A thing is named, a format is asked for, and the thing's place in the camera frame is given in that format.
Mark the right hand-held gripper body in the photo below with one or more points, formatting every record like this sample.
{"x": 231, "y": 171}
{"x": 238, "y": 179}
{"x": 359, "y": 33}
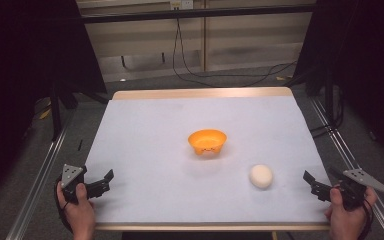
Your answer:
{"x": 356, "y": 186}

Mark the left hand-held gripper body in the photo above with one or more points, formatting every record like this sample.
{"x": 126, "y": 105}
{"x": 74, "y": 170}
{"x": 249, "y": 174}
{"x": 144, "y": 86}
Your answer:
{"x": 69, "y": 175}

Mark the person's left hand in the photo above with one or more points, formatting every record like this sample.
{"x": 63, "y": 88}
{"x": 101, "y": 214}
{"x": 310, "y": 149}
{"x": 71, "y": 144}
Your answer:
{"x": 80, "y": 213}

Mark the person's right hand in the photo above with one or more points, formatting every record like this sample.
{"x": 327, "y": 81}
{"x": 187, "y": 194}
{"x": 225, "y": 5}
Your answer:
{"x": 345, "y": 220}

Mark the white round bun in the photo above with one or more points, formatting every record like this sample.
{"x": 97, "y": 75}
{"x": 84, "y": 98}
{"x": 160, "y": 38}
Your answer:
{"x": 261, "y": 176}

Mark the white table cover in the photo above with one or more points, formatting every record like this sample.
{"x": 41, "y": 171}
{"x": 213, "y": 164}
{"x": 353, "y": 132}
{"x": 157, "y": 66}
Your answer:
{"x": 166, "y": 173}

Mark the black metal stand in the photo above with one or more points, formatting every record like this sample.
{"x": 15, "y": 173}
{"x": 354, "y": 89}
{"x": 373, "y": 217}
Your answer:
{"x": 56, "y": 113}

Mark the orange plastic bowl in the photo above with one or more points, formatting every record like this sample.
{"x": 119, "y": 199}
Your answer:
{"x": 207, "y": 140}

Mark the black curtain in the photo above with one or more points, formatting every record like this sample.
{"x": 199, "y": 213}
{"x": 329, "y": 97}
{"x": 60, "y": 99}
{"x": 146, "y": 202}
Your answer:
{"x": 363, "y": 60}
{"x": 20, "y": 66}

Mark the black horizontal bar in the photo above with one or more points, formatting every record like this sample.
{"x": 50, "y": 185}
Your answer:
{"x": 196, "y": 13}

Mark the aluminium floor rail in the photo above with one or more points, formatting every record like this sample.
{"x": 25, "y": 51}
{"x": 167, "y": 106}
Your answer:
{"x": 36, "y": 186}
{"x": 343, "y": 150}

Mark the white wall power outlet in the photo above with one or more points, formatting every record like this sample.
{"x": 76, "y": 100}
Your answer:
{"x": 181, "y": 4}

